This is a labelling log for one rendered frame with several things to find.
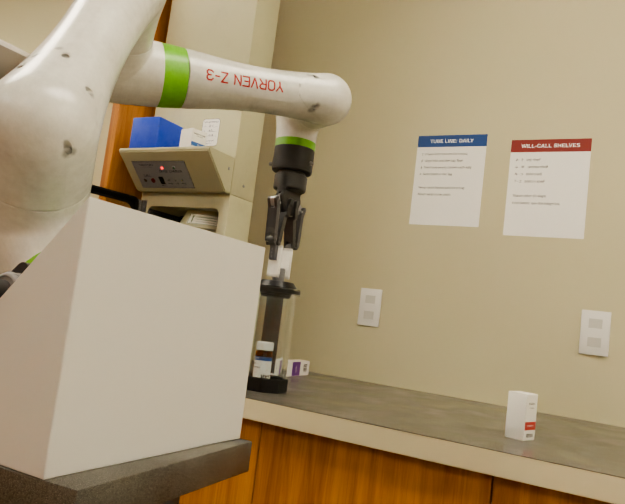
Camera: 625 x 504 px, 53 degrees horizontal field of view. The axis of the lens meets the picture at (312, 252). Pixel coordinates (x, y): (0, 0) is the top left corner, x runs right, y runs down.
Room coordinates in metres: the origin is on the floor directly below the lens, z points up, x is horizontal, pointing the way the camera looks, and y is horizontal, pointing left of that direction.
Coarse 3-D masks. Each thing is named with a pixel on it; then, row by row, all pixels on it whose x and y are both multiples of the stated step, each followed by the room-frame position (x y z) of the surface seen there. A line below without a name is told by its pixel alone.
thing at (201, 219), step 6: (192, 210) 1.78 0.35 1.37; (198, 210) 1.77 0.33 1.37; (204, 210) 1.77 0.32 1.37; (186, 216) 1.78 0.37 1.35; (192, 216) 1.77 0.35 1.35; (198, 216) 1.76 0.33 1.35; (204, 216) 1.76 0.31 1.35; (210, 216) 1.76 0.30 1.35; (216, 216) 1.77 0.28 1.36; (180, 222) 1.80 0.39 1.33; (186, 222) 1.77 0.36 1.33; (192, 222) 1.76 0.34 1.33; (198, 222) 1.75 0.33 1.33; (204, 222) 1.75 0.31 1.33; (210, 222) 1.75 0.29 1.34; (216, 222) 1.76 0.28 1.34; (204, 228) 1.75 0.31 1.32; (210, 228) 1.75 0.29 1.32; (216, 228) 1.75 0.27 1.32
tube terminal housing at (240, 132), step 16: (160, 112) 1.82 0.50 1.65; (176, 112) 1.79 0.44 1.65; (192, 112) 1.76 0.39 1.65; (208, 112) 1.73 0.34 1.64; (224, 112) 1.71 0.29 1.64; (240, 112) 1.68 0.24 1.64; (256, 112) 1.74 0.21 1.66; (224, 128) 1.70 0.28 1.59; (240, 128) 1.68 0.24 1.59; (256, 128) 1.75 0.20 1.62; (224, 144) 1.70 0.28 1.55; (240, 144) 1.69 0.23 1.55; (256, 144) 1.76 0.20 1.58; (240, 160) 1.70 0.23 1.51; (256, 160) 1.76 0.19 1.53; (240, 176) 1.71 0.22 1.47; (144, 192) 1.83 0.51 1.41; (160, 192) 1.80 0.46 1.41; (240, 192) 1.72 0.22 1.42; (160, 208) 1.84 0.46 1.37; (176, 208) 1.80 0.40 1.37; (192, 208) 1.76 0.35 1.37; (208, 208) 1.72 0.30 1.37; (224, 208) 1.68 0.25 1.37; (240, 208) 1.73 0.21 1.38; (224, 224) 1.68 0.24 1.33; (240, 224) 1.73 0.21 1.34; (240, 240) 1.74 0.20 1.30
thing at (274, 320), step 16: (288, 288) 1.36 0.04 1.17; (272, 304) 1.36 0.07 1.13; (288, 304) 1.37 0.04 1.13; (256, 320) 1.37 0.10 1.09; (272, 320) 1.36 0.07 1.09; (288, 320) 1.37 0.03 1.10; (256, 336) 1.37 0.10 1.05; (272, 336) 1.36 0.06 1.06; (288, 336) 1.38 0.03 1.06; (256, 352) 1.36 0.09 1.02; (272, 352) 1.36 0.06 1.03; (288, 352) 1.39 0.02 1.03; (256, 368) 1.36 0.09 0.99; (272, 368) 1.36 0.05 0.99
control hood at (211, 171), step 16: (128, 160) 1.74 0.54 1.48; (144, 160) 1.71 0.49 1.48; (160, 160) 1.68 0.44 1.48; (176, 160) 1.66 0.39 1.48; (192, 160) 1.63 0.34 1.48; (208, 160) 1.60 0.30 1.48; (224, 160) 1.64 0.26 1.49; (192, 176) 1.67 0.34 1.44; (208, 176) 1.64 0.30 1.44; (224, 176) 1.65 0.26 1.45; (176, 192) 1.76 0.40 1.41; (192, 192) 1.73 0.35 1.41; (208, 192) 1.69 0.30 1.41; (224, 192) 1.66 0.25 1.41
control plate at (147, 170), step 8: (136, 168) 1.75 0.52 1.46; (144, 168) 1.73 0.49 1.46; (152, 168) 1.72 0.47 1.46; (160, 168) 1.70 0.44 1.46; (168, 168) 1.69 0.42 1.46; (176, 168) 1.67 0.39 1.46; (184, 168) 1.66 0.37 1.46; (144, 176) 1.75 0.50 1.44; (152, 176) 1.74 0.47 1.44; (160, 176) 1.72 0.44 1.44; (168, 176) 1.71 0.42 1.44; (176, 176) 1.70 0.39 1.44; (184, 176) 1.68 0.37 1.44; (144, 184) 1.78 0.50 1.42; (152, 184) 1.76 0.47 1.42; (160, 184) 1.75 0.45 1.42; (168, 184) 1.73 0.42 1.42; (176, 184) 1.72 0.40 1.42; (184, 184) 1.70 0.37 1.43; (192, 184) 1.69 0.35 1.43
